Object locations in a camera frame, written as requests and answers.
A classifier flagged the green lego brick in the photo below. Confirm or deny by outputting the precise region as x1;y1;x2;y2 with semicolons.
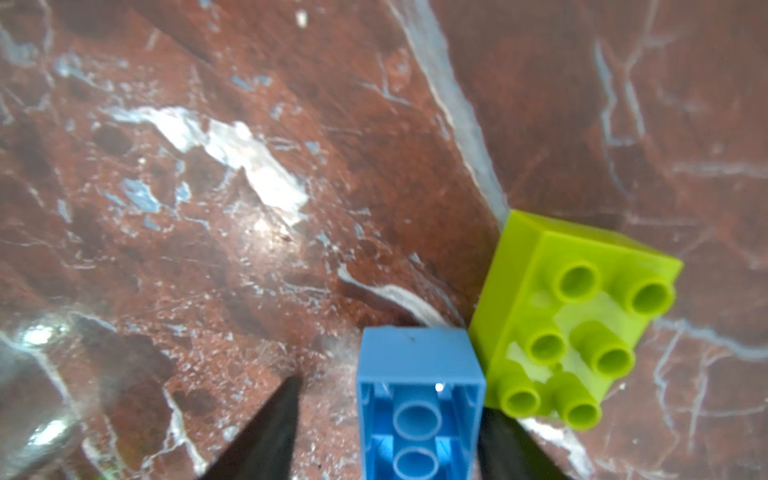
469;210;684;431

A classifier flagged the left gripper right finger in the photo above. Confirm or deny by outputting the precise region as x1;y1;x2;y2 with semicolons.
478;408;569;480

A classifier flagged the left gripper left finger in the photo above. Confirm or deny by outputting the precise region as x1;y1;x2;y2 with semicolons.
201;375;302;479

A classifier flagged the blue lego brick diagonal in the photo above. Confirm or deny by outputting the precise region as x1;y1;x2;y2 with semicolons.
355;326;486;479

